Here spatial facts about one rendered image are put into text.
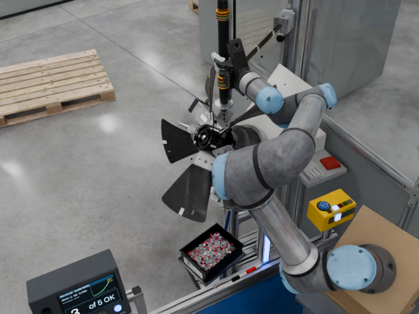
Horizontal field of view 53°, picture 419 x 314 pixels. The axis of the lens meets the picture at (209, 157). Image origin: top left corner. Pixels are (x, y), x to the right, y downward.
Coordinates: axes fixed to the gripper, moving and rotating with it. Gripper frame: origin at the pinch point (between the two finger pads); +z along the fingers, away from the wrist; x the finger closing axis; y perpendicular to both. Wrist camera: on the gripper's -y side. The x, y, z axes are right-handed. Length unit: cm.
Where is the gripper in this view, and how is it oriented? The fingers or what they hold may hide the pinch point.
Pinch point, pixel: (219, 52)
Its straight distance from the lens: 153.4
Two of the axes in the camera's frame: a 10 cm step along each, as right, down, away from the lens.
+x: 8.9, -3.1, 3.2
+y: 0.3, 7.6, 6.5
